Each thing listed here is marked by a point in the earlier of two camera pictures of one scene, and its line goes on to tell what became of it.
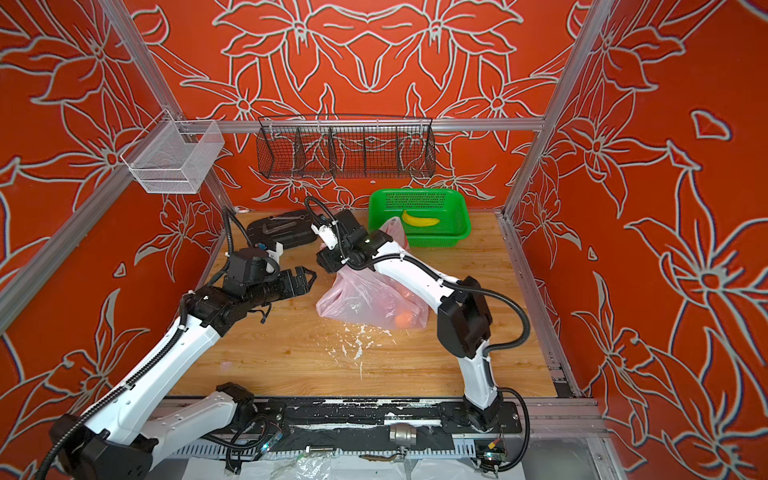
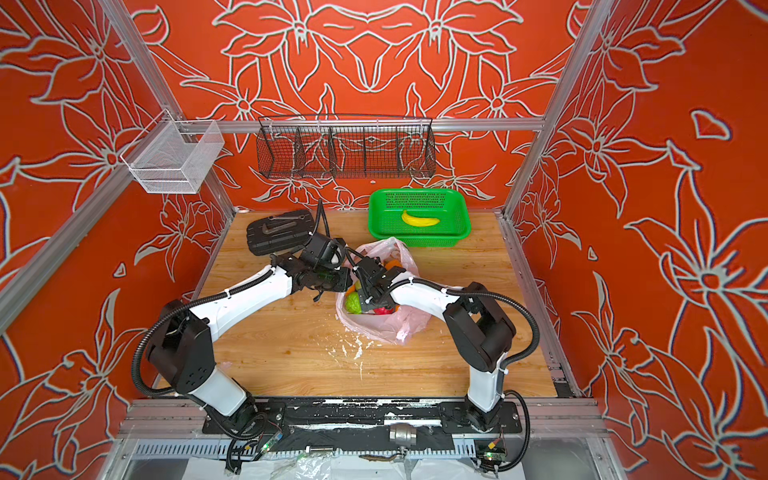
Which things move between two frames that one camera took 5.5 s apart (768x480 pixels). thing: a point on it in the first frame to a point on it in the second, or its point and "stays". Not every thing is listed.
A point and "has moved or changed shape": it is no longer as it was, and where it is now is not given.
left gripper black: x=293 y=289 to x=345 y=281
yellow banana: x=417 y=221 stays
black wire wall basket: x=346 y=147 stays
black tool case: x=291 y=229 stays
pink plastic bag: x=365 y=297 has moved or changed shape
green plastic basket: x=430 y=217 stays
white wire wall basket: x=174 y=156 stays
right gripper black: x=325 y=261 to x=364 y=299
